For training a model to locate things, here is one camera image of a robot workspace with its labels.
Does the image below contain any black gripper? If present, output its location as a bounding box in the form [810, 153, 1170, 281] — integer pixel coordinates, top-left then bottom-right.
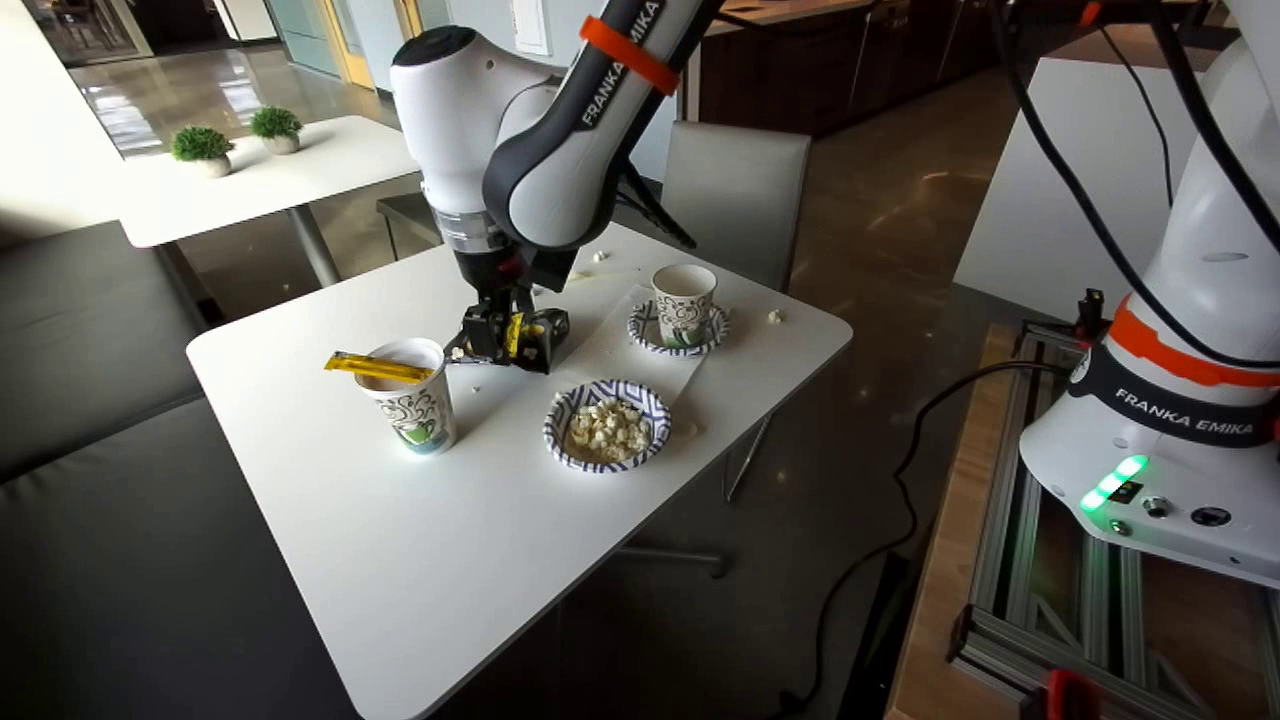
[453, 240, 582, 365]

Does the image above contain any black snack packet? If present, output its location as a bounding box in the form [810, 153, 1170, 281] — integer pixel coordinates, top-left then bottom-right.
[441, 303, 576, 376]

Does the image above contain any tall patterned paper cup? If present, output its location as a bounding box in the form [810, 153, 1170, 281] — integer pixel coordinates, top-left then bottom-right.
[354, 336, 462, 456]

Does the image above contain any yellow stick packet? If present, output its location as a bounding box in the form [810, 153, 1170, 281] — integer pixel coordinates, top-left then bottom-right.
[319, 347, 437, 392]

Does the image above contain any patterned coffee cup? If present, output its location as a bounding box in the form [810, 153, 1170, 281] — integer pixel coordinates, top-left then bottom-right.
[650, 258, 724, 352]

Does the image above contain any patterned saucer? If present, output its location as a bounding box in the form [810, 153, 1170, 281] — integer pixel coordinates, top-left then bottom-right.
[627, 297, 733, 360]

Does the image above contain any patterned bowl with food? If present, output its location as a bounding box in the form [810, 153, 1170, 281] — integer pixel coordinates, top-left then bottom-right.
[539, 376, 676, 476]

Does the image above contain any grey chair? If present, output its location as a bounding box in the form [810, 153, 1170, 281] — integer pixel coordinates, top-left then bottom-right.
[377, 186, 450, 258]
[626, 119, 818, 297]

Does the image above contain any white paper napkin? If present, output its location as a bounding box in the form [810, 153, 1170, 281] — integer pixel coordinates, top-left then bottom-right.
[564, 290, 712, 414]

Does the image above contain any white dining table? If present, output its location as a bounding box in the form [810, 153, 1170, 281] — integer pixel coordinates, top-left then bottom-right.
[180, 198, 855, 720]

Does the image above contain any white side table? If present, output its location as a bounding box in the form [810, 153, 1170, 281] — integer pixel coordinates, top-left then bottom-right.
[112, 113, 430, 290]

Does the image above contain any small potted green plant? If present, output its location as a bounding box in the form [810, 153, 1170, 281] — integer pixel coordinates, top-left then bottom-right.
[170, 122, 241, 179]
[248, 103, 310, 161]

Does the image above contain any yellow framed glass door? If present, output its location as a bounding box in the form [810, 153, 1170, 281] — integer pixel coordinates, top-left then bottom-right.
[391, 0, 465, 34]
[316, 0, 381, 90]

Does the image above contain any dark wood counter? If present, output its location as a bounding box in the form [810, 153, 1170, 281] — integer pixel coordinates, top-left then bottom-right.
[695, 0, 1073, 141]

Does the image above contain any dark upholstered bench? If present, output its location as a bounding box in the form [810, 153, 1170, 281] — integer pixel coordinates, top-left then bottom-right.
[0, 217, 364, 720]

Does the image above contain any wooden board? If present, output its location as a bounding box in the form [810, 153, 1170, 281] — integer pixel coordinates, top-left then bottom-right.
[880, 316, 1034, 720]

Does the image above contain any white paper wall notice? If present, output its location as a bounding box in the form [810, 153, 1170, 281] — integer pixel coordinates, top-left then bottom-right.
[509, 0, 552, 60]

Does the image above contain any black floor cable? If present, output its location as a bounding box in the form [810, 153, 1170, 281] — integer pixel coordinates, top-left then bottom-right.
[777, 354, 1076, 714]

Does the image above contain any aluminium profile frame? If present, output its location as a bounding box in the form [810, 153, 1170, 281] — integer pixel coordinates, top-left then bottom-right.
[947, 316, 1280, 720]

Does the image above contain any small black clamp post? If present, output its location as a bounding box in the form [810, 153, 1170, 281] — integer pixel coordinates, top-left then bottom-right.
[1076, 283, 1112, 347]

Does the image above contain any red clamp handle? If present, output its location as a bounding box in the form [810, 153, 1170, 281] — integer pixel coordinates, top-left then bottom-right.
[1041, 665, 1104, 720]

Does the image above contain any thin black cabinet cable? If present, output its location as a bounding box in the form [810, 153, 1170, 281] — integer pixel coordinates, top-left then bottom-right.
[1092, 19, 1185, 222]

